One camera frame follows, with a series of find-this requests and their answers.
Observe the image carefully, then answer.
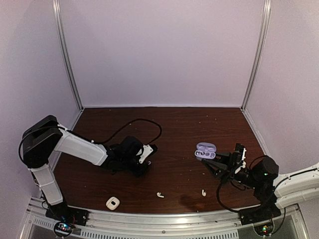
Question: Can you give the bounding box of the left aluminium frame post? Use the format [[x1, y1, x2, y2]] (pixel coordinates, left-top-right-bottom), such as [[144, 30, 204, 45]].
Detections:
[[52, 0, 84, 111]]

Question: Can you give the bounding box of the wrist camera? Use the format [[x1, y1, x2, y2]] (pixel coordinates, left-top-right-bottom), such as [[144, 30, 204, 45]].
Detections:
[[136, 144, 158, 164], [234, 143, 246, 168]]

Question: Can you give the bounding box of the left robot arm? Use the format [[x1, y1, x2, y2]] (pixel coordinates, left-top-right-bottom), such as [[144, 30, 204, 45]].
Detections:
[[18, 115, 158, 221]]

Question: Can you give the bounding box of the right black cable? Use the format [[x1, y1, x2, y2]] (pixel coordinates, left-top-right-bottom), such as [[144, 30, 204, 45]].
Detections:
[[215, 155, 265, 214]]

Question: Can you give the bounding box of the right aluminium frame post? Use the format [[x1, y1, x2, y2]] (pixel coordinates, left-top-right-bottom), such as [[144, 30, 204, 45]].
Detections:
[[240, 0, 272, 112]]

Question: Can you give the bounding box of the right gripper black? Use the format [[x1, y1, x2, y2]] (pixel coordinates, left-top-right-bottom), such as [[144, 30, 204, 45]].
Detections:
[[202, 151, 260, 190]]

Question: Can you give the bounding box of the cream white charging case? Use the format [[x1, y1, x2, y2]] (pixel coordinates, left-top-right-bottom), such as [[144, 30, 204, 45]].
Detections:
[[105, 196, 120, 211]]

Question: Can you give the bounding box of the left black cable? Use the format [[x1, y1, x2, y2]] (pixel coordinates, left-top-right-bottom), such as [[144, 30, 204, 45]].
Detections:
[[18, 118, 162, 160]]

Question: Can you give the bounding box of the lavender earbud charging case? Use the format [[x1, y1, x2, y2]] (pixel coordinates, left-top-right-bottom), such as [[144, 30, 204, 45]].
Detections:
[[194, 142, 216, 161]]

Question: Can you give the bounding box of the aluminium frame post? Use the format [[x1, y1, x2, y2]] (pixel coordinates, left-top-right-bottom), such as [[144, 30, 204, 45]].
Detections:
[[240, 0, 272, 112], [52, 0, 84, 111]]

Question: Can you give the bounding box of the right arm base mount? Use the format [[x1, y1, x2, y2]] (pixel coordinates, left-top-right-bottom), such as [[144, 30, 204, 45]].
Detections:
[[238, 201, 282, 237]]

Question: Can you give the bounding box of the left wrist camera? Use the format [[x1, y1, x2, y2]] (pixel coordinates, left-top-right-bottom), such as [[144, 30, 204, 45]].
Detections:
[[136, 144, 158, 164]]

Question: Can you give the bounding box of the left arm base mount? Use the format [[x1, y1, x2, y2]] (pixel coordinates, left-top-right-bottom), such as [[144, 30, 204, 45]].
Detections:
[[42, 200, 89, 238]]

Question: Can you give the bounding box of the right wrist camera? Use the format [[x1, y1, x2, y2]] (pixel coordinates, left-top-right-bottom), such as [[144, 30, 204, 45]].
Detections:
[[234, 143, 246, 168]]

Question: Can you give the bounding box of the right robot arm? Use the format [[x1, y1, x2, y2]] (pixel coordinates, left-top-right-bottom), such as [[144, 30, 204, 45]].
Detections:
[[194, 147, 319, 220]]

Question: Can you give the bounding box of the white earbud left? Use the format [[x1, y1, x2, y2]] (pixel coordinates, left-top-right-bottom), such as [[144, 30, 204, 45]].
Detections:
[[157, 192, 164, 198]]

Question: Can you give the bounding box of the front aluminium rail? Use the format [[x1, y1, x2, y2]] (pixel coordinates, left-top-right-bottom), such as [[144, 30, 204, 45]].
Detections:
[[22, 196, 307, 239]]

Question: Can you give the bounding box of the black cable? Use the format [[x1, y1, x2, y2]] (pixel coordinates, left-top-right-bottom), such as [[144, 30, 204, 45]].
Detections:
[[18, 118, 162, 160], [215, 155, 265, 214]]

